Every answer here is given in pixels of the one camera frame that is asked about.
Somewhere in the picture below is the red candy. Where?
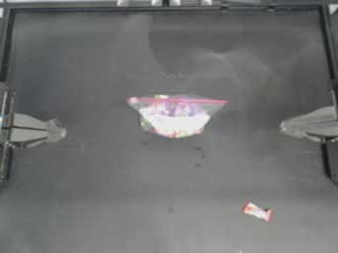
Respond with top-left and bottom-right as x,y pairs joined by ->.
241,202 -> 274,222

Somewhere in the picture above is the clear bag with pink zip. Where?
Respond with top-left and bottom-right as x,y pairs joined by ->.
125,94 -> 229,138

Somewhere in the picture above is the purple candy packet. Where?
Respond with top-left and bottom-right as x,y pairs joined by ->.
168,102 -> 195,117

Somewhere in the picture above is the black table frame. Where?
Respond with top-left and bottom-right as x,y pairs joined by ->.
0,0 -> 338,113

